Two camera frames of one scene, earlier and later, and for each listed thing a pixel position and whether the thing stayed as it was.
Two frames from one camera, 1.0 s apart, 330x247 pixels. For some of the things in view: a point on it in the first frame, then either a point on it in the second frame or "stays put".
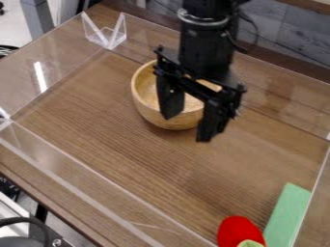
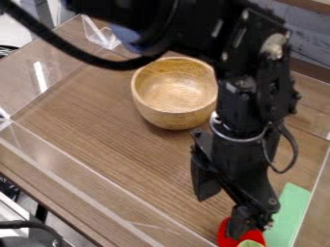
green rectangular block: x=282 y=226 stays put
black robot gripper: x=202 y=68 to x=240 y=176
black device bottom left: x=41 y=235 stays put
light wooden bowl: x=146 y=94 stays put
